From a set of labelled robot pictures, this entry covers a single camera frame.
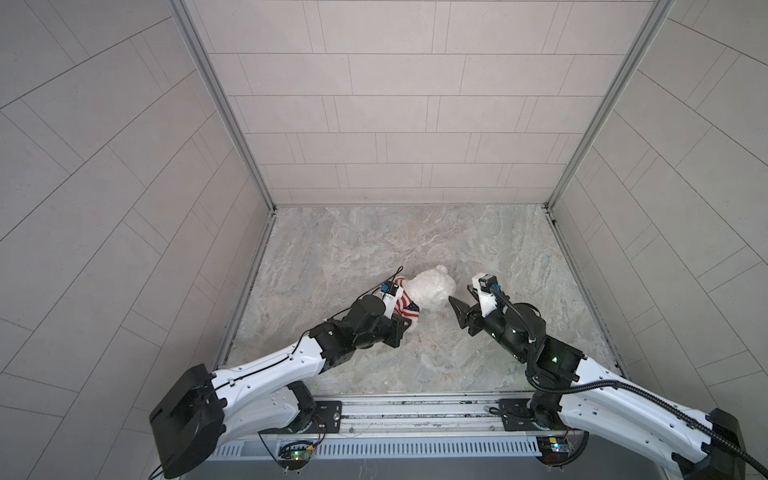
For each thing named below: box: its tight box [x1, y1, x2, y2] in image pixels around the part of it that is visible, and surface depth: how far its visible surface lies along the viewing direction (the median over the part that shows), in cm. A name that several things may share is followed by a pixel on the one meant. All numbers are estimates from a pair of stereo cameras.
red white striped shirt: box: [393, 276, 420, 318], surface depth 77 cm
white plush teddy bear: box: [401, 265, 456, 325], surface depth 78 cm
